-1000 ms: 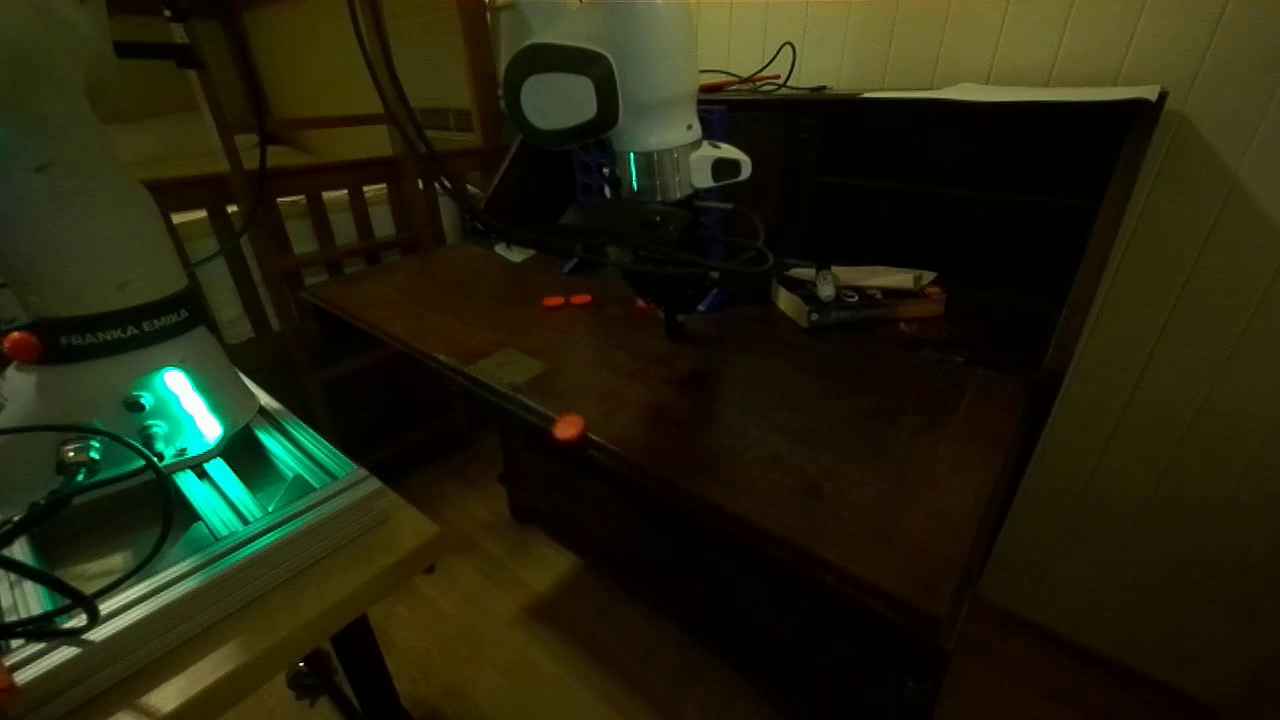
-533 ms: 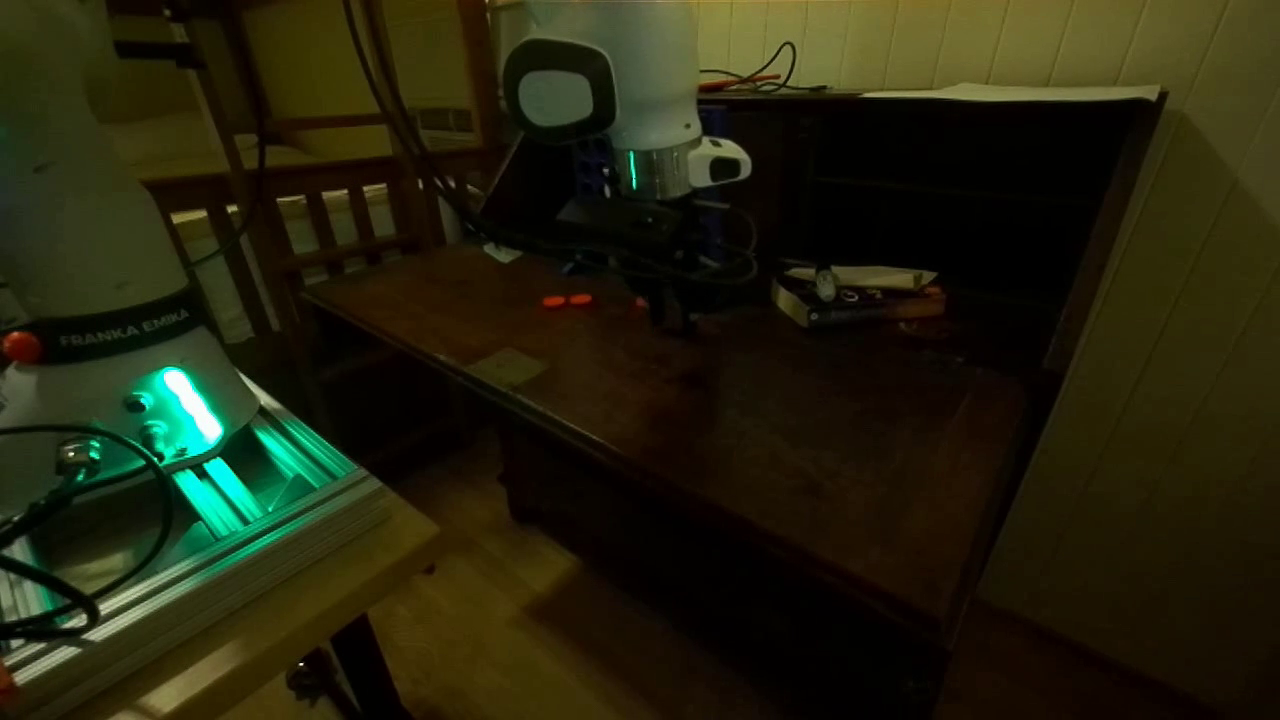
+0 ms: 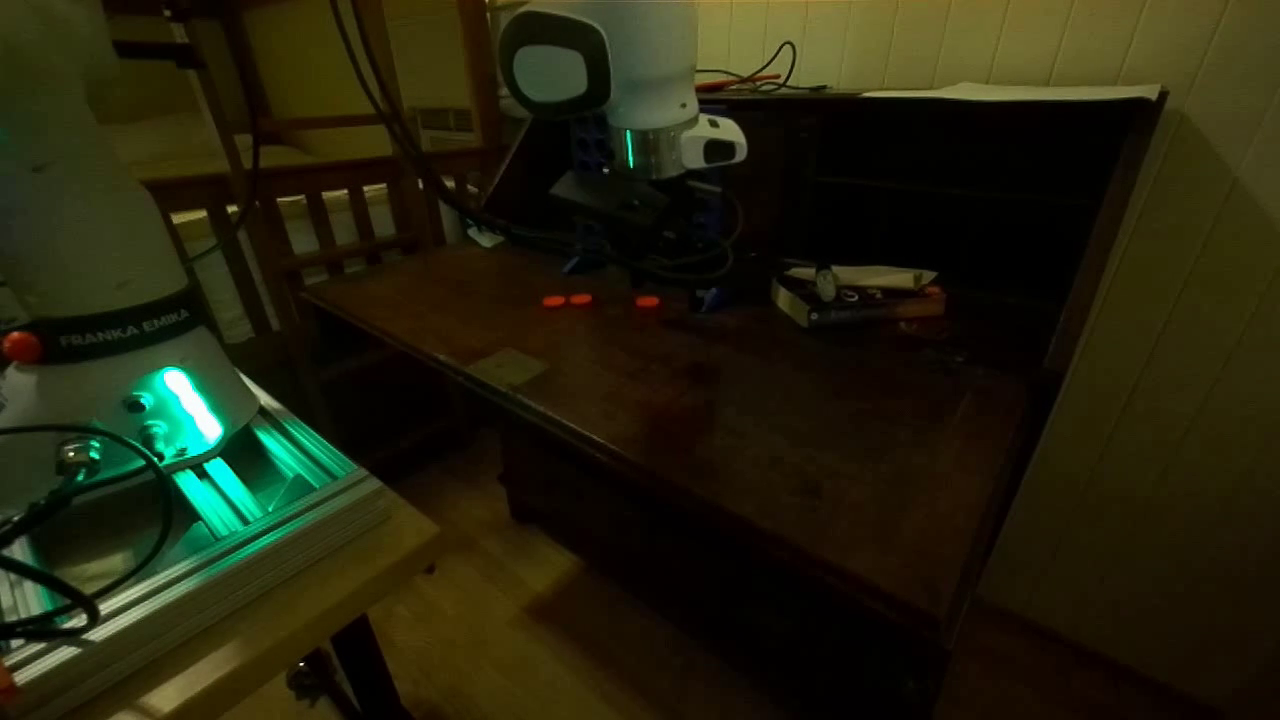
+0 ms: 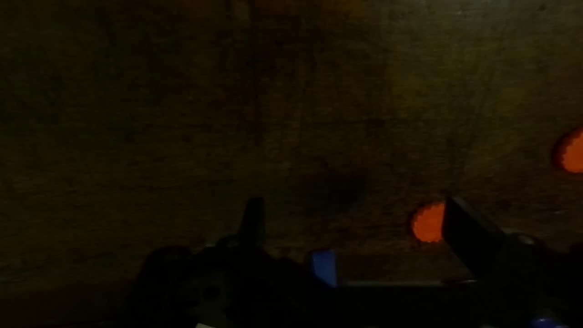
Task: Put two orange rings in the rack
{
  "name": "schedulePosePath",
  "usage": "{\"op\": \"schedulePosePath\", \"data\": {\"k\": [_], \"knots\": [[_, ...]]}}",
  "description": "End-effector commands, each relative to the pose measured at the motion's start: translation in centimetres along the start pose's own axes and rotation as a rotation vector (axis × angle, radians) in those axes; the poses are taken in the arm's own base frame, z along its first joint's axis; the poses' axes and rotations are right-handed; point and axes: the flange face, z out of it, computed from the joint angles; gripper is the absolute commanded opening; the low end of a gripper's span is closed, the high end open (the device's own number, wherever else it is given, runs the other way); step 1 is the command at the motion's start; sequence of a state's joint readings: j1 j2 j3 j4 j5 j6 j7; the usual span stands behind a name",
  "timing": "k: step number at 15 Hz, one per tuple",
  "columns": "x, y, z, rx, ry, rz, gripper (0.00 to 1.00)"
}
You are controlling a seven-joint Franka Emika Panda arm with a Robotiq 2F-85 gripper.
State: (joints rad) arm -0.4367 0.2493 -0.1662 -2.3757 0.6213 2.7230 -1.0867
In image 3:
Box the white red box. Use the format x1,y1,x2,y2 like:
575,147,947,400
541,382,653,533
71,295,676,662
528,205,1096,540
768,272,953,332

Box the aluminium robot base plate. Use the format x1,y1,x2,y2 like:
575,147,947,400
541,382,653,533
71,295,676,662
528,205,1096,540
0,382,393,700

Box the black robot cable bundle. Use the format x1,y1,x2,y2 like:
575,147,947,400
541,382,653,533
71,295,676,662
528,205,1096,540
323,0,541,257

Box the large white paper sheet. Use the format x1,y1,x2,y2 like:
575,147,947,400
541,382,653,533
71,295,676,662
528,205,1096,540
861,80,1167,107

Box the blue connect four rack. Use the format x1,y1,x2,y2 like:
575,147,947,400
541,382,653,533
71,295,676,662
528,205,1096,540
565,113,736,315

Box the dark wooden writing desk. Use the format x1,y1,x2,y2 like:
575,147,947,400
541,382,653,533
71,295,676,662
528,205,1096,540
295,83,1170,720

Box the black base cable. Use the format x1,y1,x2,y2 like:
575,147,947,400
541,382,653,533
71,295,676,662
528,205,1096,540
0,421,180,646

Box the small grey square patch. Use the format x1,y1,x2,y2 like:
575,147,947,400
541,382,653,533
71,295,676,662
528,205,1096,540
463,347,552,393

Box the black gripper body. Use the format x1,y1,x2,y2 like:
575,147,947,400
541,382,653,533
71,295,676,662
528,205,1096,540
549,165,678,257

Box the orange cable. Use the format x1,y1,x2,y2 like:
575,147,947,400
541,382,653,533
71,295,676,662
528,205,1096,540
693,35,803,98

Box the light wooden robot table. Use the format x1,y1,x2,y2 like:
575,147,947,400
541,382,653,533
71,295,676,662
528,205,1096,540
0,495,447,720

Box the wooden slatted chair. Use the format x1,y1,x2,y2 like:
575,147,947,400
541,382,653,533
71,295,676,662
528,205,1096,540
143,0,508,351

